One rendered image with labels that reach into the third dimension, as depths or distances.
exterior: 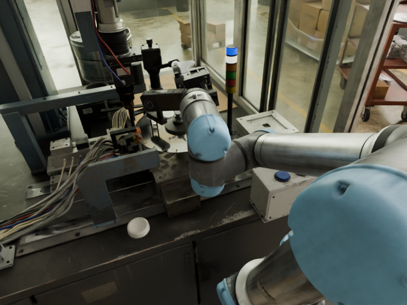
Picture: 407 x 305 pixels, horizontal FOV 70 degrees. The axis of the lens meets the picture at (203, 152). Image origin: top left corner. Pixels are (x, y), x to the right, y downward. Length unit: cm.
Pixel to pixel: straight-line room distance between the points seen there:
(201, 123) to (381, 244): 35
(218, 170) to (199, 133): 12
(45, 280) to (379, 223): 89
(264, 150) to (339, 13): 49
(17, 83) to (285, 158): 119
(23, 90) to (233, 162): 108
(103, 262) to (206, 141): 58
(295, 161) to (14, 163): 123
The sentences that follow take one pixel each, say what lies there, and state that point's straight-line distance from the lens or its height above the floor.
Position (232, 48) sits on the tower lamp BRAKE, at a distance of 117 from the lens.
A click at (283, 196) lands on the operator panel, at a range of 94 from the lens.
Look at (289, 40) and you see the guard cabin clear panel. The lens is 120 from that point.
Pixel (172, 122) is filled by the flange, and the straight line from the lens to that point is 107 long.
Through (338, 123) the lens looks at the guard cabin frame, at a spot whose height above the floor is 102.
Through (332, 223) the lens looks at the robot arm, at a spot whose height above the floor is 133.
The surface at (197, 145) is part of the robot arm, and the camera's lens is 50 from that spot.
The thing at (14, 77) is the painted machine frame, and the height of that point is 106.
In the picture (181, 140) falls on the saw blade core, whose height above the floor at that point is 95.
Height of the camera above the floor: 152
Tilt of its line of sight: 38 degrees down
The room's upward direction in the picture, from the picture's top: 2 degrees counter-clockwise
